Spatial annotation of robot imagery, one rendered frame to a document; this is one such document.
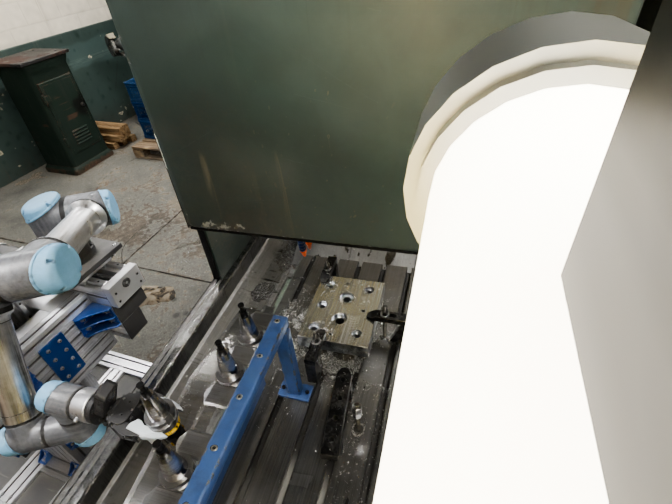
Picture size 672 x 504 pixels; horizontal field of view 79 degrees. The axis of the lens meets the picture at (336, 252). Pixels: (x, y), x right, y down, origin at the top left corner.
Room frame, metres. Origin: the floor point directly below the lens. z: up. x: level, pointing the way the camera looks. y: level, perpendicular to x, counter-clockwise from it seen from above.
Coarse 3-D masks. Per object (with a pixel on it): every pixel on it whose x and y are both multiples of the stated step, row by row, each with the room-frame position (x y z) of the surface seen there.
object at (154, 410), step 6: (150, 390) 0.48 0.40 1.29; (150, 396) 0.47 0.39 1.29; (156, 396) 0.48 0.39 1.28; (144, 402) 0.46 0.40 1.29; (150, 402) 0.46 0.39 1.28; (156, 402) 0.47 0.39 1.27; (162, 402) 0.48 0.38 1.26; (150, 408) 0.46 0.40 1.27; (156, 408) 0.46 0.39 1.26; (162, 408) 0.47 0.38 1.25; (168, 408) 0.48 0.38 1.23; (150, 414) 0.46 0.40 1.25; (156, 414) 0.46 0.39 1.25; (162, 414) 0.46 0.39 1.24; (150, 420) 0.46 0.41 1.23; (156, 420) 0.45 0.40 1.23
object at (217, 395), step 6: (216, 384) 0.54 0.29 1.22; (210, 390) 0.52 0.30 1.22; (216, 390) 0.52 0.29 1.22; (222, 390) 0.52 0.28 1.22; (228, 390) 0.52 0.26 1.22; (234, 390) 0.52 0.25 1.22; (204, 396) 0.51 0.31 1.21; (210, 396) 0.51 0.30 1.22; (216, 396) 0.51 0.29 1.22; (222, 396) 0.51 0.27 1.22; (228, 396) 0.50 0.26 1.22; (204, 402) 0.50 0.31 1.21; (210, 402) 0.49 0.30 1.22; (216, 402) 0.49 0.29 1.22; (222, 402) 0.49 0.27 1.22; (228, 402) 0.49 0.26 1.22; (222, 408) 0.48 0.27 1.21
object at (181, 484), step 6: (186, 456) 0.38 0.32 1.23; (192, 462) 0.37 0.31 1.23; (192, 468) 0.35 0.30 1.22; (162, 474) 0.35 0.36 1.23; (186, 474) 0.35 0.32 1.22; (162, 480) 0.34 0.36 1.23; (180, 480) 0.33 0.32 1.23; (186, 480) 0.33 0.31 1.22; (168, 486) 0.33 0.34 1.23; (174, 486) 0.32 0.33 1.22; (180, 486) 0.33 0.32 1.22
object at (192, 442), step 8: (192, 432) 0.43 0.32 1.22; (200, 432) 0.43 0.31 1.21; (184, 440) 0.41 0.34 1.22; (192, 440) 0.41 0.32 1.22; (200, 440) 0.41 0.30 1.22; (208, 440) 0.41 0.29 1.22; (176, 448) 0.40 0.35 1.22; (184, 448) 0.40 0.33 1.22; (192, 448) 0.40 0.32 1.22; (200, 448) 0.40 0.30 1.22; (192, 456) 0.38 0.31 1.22; (200, 456) 0.38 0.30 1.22
